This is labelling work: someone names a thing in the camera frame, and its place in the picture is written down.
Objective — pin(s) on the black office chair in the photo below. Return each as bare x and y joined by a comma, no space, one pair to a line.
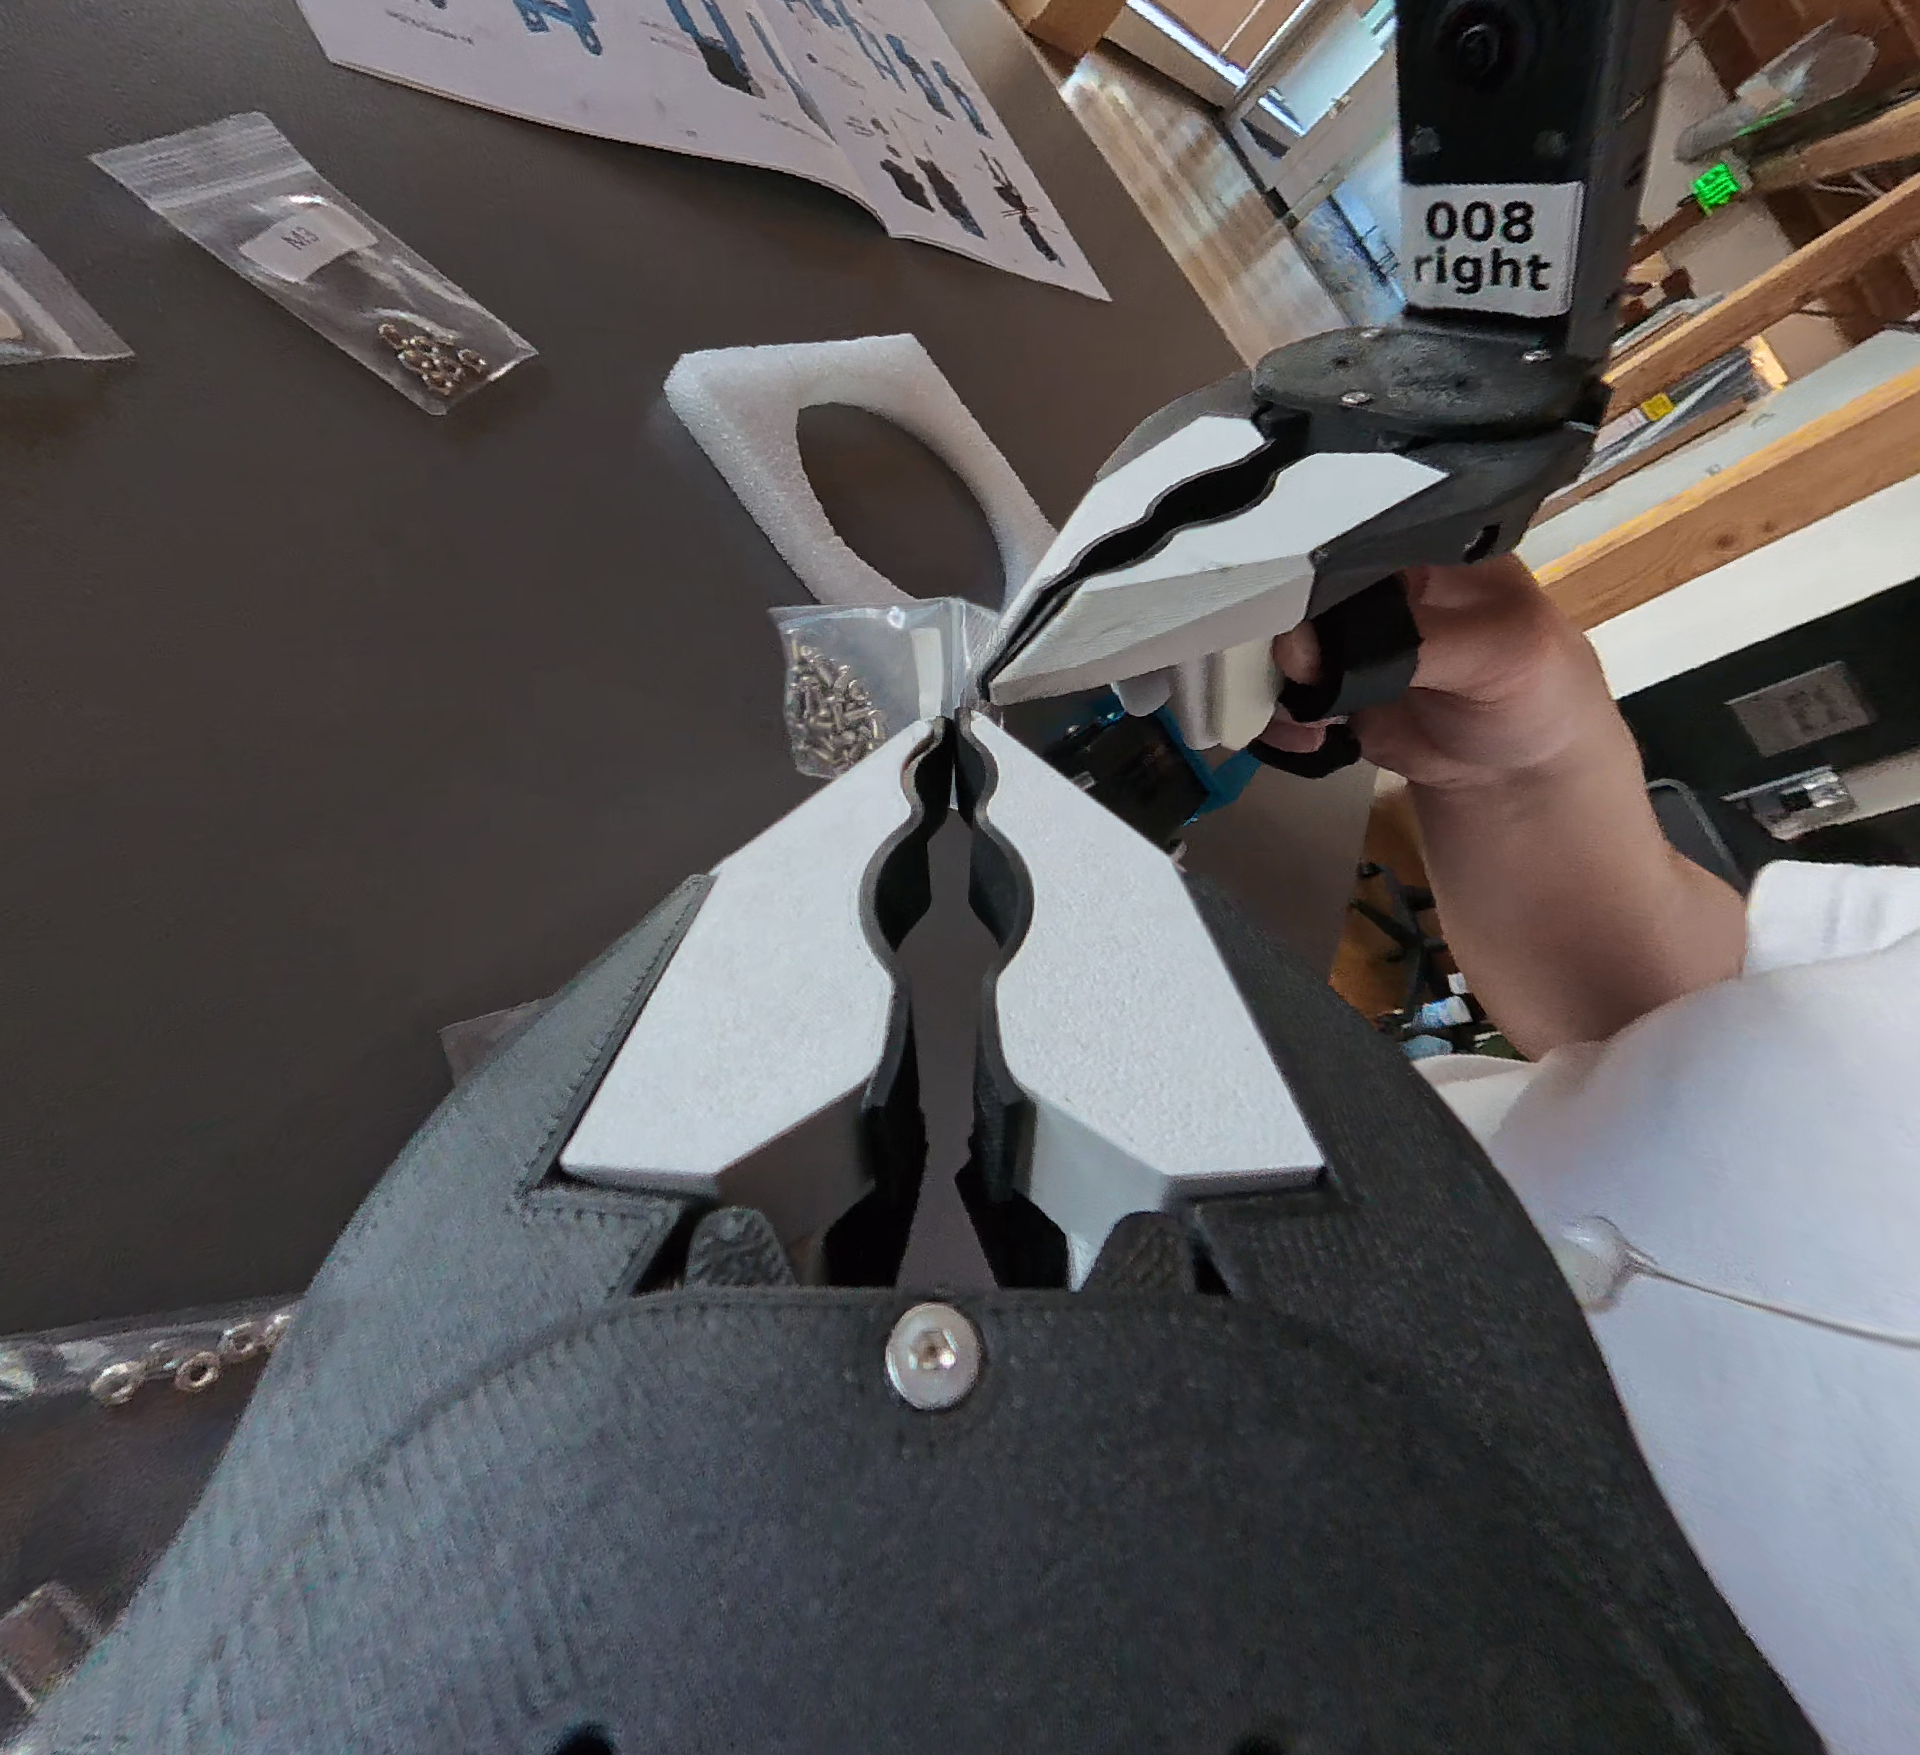
1387,922

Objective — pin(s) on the white printed instruction sheet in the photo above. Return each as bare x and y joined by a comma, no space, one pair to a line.
600,30

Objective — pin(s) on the person's right hand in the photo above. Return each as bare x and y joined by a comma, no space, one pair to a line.
1485,675

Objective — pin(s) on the clear bag of silver screws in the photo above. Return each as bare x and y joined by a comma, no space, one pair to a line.
839,699

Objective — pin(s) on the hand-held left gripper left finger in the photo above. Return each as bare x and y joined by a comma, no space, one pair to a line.
720,1035

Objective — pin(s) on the small clear hardware bag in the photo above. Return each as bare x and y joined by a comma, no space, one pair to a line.
165,1372
45,308
45,1642
300,240

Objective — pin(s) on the green exit sign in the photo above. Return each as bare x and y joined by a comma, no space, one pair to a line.
1723,188

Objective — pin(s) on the dark grey desk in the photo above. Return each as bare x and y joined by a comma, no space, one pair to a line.
375,734

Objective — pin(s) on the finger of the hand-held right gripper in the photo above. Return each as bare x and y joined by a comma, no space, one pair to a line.
1117,503
1231,569

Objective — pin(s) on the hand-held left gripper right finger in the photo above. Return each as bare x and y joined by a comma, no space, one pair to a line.
1156,1035

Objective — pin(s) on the blue servo bracket assembly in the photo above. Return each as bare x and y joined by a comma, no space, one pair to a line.
1140,782

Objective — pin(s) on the white foam frame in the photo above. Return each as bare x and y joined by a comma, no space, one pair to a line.
743,413

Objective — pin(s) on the person's right forearm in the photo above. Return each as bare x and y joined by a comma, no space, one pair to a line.
1560,887

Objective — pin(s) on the white top wooden table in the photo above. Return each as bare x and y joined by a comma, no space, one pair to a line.
1800,434

